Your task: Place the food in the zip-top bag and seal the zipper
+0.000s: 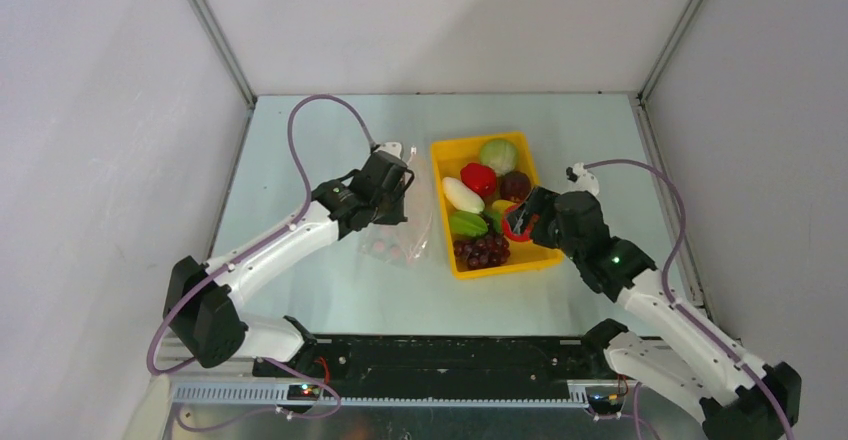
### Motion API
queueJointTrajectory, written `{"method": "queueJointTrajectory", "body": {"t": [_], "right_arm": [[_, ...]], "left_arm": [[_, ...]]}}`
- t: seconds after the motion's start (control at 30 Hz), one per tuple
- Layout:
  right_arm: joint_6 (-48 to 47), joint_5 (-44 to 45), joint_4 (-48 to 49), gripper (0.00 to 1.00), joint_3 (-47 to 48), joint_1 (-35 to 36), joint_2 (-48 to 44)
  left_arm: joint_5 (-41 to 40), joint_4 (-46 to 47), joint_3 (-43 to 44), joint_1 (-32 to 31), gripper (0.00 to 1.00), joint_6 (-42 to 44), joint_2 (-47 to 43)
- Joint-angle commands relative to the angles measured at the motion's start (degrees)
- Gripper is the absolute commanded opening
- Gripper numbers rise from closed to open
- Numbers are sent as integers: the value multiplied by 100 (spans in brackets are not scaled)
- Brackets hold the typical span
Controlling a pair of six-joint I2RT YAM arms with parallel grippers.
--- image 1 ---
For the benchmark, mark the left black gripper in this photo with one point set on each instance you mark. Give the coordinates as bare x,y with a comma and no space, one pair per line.
397,215

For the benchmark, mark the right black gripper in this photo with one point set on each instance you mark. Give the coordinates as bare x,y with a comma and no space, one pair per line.
534,211

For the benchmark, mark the bright red apple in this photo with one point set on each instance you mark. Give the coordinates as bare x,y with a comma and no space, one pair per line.
516,226

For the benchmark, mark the purple grape bunch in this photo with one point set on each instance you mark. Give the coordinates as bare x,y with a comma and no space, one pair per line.
486,251

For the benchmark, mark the clear pink-dotted zip bag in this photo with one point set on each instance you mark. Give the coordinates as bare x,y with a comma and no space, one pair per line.
406,243

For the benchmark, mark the yellow plastic tray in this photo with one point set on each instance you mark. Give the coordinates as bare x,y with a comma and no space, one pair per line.
448,158

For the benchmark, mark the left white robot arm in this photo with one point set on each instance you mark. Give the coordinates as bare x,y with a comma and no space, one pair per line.
205,303

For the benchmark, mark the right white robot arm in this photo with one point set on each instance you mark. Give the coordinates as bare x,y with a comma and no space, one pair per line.
730,392

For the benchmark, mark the yellow mango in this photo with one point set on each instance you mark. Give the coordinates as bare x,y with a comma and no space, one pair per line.
502,206

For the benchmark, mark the dark red apple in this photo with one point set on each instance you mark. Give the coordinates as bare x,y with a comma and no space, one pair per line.
515,186

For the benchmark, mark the red bell pepper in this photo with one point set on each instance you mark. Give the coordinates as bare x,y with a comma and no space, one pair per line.
479,178

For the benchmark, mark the green leafy vegetable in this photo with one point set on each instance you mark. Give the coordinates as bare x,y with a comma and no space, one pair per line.
473,225

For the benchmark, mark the green cabbage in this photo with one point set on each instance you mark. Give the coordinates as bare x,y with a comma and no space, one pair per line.
500,155

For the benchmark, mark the white radish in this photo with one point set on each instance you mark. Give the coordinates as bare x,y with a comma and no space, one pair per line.
461,197

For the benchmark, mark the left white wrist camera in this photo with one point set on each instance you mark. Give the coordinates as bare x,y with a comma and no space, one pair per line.
392,148

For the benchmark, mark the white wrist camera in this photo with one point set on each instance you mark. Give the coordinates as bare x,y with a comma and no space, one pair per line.
392,148
580,179

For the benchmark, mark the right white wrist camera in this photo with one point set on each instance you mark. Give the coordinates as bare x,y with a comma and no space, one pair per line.
580,179

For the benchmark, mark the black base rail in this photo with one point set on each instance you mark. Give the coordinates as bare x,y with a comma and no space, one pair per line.
467,369

